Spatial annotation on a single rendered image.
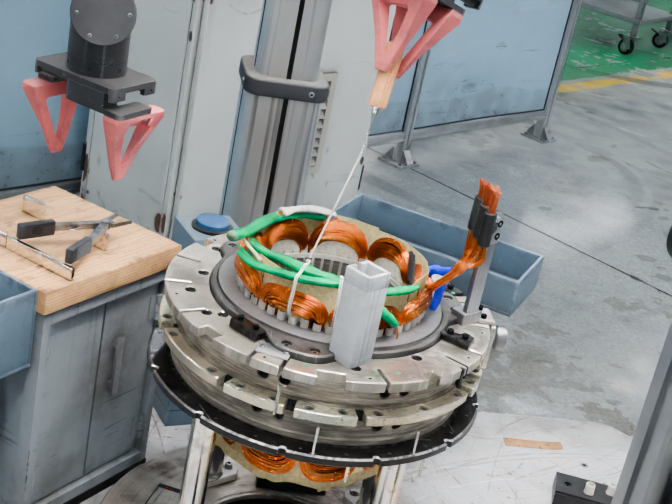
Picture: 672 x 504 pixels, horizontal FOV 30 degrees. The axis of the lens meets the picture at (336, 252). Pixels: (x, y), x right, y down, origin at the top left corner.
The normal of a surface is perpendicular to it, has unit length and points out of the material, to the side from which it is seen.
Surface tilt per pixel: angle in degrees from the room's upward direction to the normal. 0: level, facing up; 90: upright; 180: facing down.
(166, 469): 0
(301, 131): 90
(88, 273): 0
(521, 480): 0
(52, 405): 90
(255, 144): 90
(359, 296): 90
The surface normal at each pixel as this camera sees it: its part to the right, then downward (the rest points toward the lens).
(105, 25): 0.14, 0.43
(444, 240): -0.41, 0.29
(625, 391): 0.19, -0.90
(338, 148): 0.69, 0.39
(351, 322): -0.69, 0.16
